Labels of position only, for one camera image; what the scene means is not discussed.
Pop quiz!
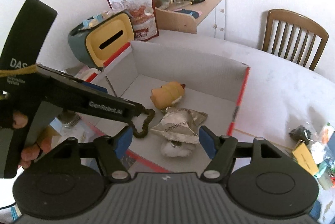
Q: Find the silver foil bag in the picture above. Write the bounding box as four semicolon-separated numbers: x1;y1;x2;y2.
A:
149;107;208;145

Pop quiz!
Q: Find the brown pipe cleaner loop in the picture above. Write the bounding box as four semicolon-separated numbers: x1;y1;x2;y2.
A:
128;108;156;139

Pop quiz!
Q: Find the white fluffy item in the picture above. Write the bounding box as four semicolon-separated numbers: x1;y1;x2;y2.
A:
161;140;196;158

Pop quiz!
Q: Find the yellow plush toy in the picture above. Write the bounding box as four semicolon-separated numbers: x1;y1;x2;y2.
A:
151;81;186;110

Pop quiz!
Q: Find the black items small bag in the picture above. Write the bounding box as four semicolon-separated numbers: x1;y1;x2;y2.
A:
289;125;312;145

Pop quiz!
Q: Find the yellow rectangular box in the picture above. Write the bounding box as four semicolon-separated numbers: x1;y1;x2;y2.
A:
292;142;318;176

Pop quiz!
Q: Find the teal round sharpener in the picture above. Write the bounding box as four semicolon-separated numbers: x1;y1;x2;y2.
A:
314;159;333;179

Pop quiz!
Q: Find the person left hand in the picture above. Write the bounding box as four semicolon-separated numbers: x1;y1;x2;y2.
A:
12;110;57;170

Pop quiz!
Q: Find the red cardboard box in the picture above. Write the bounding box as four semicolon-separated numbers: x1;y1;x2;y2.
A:
77;41;250;173

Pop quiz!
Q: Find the yellow green tissue box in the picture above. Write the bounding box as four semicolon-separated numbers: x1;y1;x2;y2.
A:
68;12;135;70

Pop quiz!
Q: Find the wooden side cabinet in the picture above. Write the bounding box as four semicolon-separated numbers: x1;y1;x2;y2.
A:
156;0;226;39

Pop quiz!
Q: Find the olive green tube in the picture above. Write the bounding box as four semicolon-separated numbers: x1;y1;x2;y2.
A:
317;170;334;190

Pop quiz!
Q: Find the screwdriver yellow black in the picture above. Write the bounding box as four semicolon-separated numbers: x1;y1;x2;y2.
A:
182;0;205;7

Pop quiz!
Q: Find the red white snack bag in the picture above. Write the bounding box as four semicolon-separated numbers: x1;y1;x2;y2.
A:
107;0;159;41

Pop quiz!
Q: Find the wooden chair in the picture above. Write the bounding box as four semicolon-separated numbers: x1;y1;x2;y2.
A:
262;9;329;71

